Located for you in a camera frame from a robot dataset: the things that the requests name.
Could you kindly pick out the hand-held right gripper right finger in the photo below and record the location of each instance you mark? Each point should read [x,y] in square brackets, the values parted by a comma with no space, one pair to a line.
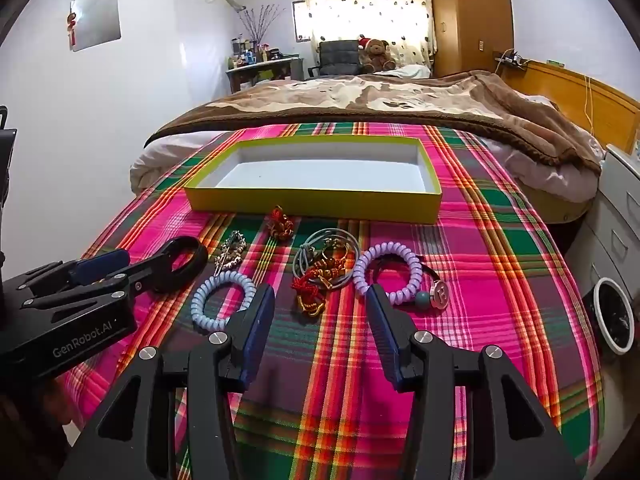
[385,330]

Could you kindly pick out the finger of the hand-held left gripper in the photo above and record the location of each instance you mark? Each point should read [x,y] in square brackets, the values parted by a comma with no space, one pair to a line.
[100,262]
[125,285]

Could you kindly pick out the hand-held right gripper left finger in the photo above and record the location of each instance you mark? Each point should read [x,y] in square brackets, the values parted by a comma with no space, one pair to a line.
[257,330]

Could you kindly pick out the black wide hair band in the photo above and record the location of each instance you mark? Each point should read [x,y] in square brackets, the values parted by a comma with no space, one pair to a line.
[199,255]

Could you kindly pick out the yellow-green shallow box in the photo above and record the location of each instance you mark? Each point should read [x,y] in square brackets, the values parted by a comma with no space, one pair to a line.
[320,200]

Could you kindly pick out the crystal hair clip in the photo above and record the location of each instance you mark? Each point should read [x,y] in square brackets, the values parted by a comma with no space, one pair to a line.
[231,255]

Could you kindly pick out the grey elastic hair bands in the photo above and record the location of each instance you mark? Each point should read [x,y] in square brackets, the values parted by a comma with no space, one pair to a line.
[299,260]

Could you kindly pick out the small red knot charm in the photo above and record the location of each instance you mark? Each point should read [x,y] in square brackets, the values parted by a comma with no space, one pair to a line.
[280,222]

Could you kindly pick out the pink plaid blanket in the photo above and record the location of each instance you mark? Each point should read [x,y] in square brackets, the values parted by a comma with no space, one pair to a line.
[490,285]

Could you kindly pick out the white-rimmed trash bin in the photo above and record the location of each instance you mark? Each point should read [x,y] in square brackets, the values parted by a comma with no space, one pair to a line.
[612,317]

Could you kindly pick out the brown fleece blanket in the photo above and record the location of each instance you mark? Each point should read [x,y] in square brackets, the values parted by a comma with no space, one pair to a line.
[450,105]

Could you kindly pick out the red hanging ornament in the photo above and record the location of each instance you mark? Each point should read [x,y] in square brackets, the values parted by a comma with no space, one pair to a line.
[73,27]

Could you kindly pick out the small desk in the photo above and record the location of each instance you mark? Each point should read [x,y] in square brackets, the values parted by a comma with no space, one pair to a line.
[260,72]

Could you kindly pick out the clutter of bottles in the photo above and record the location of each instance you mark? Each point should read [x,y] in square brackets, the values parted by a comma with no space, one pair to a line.
[250,55]

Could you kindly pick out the white drawer cabinet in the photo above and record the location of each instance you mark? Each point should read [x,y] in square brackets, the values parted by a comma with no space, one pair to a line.
[615,210]

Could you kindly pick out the white pillow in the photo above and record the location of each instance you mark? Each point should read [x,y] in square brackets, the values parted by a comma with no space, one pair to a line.
[407,71]

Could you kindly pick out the brown teddy bear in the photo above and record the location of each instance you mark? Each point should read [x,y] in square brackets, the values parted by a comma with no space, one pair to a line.
[376,55]

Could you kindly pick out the dark grey armchair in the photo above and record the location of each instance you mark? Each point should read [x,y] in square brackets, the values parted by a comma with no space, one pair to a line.
[335,57]

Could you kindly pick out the purple flower branches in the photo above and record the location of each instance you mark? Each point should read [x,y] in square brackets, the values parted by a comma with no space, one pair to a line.
[260,22]

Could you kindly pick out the power strip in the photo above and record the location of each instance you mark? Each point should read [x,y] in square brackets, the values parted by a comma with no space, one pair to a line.
[512,60]

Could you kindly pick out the wooden headboard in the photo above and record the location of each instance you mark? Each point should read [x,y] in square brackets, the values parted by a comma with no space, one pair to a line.
[575,95]

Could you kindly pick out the wooden wardrobe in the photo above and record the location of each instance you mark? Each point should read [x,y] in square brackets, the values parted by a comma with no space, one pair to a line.
[470,15]

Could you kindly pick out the patterned curtain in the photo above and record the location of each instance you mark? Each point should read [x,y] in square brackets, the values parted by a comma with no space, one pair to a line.
[370,0]

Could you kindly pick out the silver wall sheet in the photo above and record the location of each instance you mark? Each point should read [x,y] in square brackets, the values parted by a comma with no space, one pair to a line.
[97,22]

